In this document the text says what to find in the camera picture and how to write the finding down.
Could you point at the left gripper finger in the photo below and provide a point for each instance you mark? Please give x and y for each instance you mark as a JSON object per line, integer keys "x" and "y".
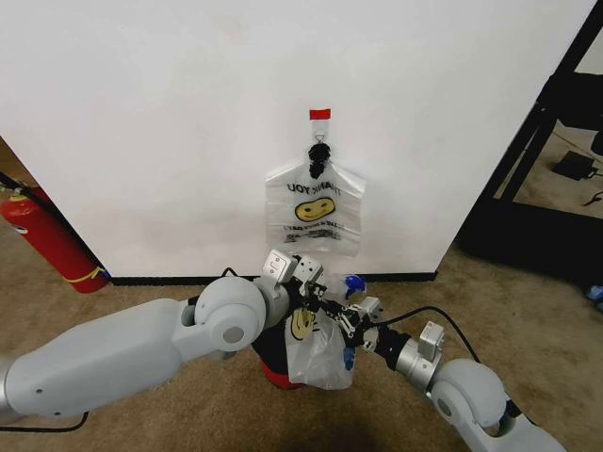
{"x": 307, "y": 311}
{"x": 322, "y": 293}

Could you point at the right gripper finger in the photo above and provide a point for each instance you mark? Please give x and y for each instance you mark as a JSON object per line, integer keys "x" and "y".
{"x": 349, "y": 333}
{"x": 343, "y": 309}

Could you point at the clear smiley plastic bag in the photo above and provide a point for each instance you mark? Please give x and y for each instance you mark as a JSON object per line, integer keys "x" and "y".
{"x": 314, "y": 207}
{"x": 316, "y": 350}

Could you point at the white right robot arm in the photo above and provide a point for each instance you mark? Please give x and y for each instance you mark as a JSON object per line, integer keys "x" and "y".
{"x": 466, "y": 386}

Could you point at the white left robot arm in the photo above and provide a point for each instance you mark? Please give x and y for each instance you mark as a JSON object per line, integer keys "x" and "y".
{"x": 141, "y": 343}

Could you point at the red and black trash bin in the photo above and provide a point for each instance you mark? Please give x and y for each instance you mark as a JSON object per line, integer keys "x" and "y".
{"x": 273, "y": 360}

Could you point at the black bag clip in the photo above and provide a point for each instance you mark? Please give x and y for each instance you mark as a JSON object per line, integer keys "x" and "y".
{"x": 318, "y": 157}

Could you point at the blue and white wrapper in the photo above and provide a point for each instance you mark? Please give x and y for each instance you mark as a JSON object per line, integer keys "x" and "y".
{"x": 353, "y": 284}

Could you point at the black baseboard strip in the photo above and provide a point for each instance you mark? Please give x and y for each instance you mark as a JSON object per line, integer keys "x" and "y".
{"x": 273, "y": 279}

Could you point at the red tape strip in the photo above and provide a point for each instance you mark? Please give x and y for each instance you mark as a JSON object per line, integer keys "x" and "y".
{"x": 319, "y": 113}

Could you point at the blue object on floor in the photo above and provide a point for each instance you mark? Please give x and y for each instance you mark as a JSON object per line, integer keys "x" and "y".
{"x": 595, "y": 294}

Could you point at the red fire extinguisher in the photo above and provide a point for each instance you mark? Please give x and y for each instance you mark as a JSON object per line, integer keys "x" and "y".
{"x": 47, "y": 235}

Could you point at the black power adapter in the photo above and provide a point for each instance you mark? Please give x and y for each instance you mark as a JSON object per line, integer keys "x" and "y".
{"x": 573, "y": 165}

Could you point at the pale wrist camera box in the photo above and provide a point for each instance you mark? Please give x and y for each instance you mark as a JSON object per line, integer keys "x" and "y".
{"x": 309, "y": 271}
{"x": 372, "y": 307}

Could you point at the clear wall hook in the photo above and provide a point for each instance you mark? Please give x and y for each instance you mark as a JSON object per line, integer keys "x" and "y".
{"x": 320, "y": 131}

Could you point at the black metal frame shelf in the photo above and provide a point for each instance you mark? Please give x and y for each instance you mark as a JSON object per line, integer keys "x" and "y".
{"x": 537, "y": 179}

